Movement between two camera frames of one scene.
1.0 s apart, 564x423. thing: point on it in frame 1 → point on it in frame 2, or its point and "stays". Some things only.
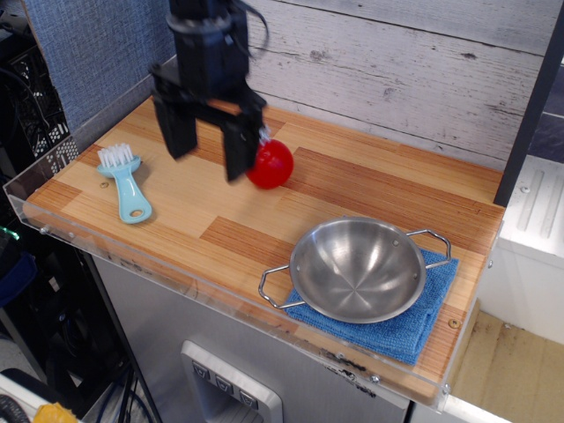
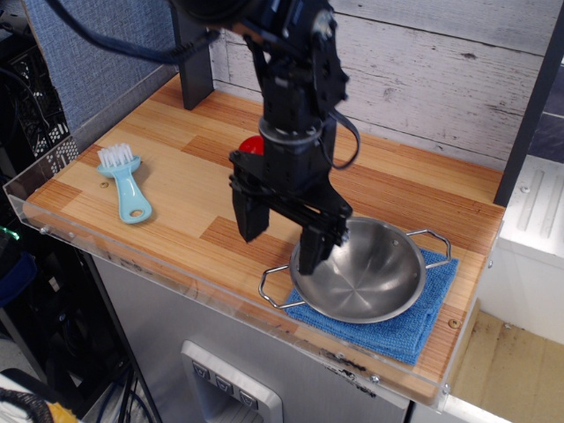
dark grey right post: (526, 140) stays
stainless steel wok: (356, 270) stays
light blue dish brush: (117, 160) stays
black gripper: (211, 68) → (293, 176)
